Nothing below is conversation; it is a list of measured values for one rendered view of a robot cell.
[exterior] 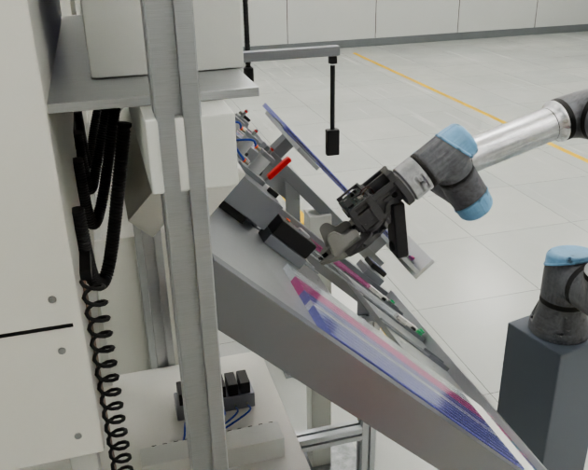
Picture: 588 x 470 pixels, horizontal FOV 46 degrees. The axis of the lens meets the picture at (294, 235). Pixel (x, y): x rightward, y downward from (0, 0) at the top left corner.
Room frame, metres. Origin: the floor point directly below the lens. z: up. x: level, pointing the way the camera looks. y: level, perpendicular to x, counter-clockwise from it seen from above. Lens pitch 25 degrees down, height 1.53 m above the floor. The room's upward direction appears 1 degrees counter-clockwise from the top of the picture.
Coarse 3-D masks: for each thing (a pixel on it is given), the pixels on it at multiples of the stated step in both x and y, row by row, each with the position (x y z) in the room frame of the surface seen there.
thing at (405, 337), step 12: (360, 300) 1.19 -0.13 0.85; (372, 312) 1.13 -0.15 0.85; (384, 312) 1.20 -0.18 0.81; (384, 324) 1.09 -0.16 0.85; (396, 324) 1.19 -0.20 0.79; (396, 336) 1.07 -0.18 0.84; (408, 336) 1.16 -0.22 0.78; (420, 336) 1.22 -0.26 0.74; (408, 348) 1.05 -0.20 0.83; (420, 348) 1.13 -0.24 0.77; (420, 360) 1.03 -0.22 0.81; (432, 360) 1.11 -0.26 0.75; (444, 372) 1.09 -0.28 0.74; (456, 384) 1.07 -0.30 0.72
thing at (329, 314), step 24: (288, 264) 0.89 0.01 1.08; (312, 288) 0.86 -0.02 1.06; (312, 312) 0.76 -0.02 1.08; (336, 312) 0.83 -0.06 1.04; (336, 336) 0.71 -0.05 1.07; (360, 336) 0.80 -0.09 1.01; (384, 336) 0.92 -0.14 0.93; (384, 360) 0.77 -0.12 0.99; (408, 360) 0.89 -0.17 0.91; (408, 384) 0.75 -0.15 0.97; (432, 384) 0.86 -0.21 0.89; (456, 408) 0.82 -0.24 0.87; (480, 408) 0.96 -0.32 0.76; (480, 432) 0.79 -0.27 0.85; (504, 432) 0.93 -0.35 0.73; (504, 456) 0.78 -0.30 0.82
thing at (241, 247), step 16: (224, 224) 0.88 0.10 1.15; (240, 224) 0.96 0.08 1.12; (224, 240) 0.80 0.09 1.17; (240, 240) 0.86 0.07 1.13; (256, 240) 0.94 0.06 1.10; (224, 256) 0.72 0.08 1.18; (240, 256) 0.78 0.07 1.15; (256, 256) 0.84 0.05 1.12; (272, 256) 0.91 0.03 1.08; (256, 272) 0.76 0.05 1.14; (272, 272) 0.82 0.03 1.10; (304, 272) 0.98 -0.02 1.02; (272, 288) 0.74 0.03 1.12; (288, 288) 0.81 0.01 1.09; (288, 304) 0.73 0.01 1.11
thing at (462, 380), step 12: (396, 300) 1.38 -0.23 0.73; (408, 312) 1.32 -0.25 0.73; (420, 324) 1.27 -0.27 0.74; (432, 348) 1.19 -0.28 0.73; (444, 360) 1.15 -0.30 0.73; (456, 372) 1.10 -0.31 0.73; (468, 384) 1.06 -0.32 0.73; (480, 396) 1.02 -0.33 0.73; (492, 408) 0.99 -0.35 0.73; (516, 444) 0.90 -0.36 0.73; (528, 456) 0.87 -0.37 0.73; (540, 468) 0.84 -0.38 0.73
